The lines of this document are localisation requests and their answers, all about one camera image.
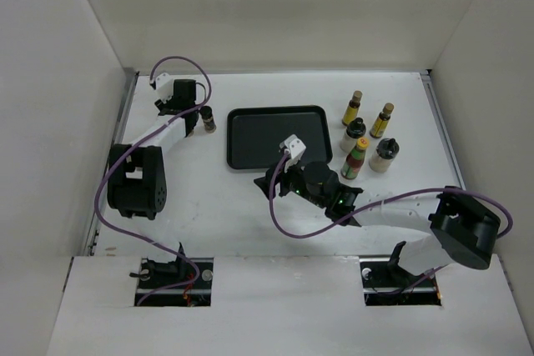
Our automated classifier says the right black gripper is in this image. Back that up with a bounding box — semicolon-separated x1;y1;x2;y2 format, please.
254;153;328;208

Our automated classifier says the black-capped spice jar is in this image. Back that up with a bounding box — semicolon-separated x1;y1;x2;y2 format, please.
199;105;216;133

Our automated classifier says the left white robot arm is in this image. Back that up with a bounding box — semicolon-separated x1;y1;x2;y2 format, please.
107;77;203;223

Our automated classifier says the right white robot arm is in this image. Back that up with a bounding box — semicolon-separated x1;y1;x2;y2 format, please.
254;161;501;286

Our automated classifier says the black rectangular tray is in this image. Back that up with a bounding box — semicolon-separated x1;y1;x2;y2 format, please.
226;105;333;170

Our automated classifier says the red chili sauce bottle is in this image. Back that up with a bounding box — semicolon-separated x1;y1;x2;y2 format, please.
340;137;370;180

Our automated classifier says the white shaker black cap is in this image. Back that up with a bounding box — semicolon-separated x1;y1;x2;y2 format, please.
340;118;366;153

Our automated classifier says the far left yellow sauce bottle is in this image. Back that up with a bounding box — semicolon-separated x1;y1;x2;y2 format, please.
341;90;363;127

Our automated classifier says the yellow sauce bottle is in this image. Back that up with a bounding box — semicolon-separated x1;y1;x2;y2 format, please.
370;103;395;138
341;90;363;127

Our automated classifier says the clear grinder jar black lid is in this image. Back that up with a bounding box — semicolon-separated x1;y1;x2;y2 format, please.
369;138;400;173

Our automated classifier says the far right yellow sauce bottle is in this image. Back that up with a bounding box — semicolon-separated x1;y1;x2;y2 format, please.
370;103;395;138

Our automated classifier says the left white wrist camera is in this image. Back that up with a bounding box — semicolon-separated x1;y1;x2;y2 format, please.
149;73;174;103

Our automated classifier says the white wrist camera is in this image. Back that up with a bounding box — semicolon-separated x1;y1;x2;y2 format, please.
280;134;306;167
149;73;174;103

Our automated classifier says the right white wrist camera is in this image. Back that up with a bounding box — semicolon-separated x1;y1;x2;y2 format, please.
280;134;306;167

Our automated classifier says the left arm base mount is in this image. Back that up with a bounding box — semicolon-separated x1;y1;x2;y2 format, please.
130;258;214;308

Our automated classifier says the left aluminium table rail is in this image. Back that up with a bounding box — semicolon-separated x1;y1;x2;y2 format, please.
81;68;139;256

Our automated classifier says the aluminium table rail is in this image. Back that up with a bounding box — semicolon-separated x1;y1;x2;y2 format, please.
420;70;466;189
81;68;139;256

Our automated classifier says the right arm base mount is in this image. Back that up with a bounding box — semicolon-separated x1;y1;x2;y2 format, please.
359;258;441;306

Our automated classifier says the right aluminium table rail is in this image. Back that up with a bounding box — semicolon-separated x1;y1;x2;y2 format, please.
420;70;466;189

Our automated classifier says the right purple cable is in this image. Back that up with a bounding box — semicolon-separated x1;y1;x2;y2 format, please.
269;151;513;239

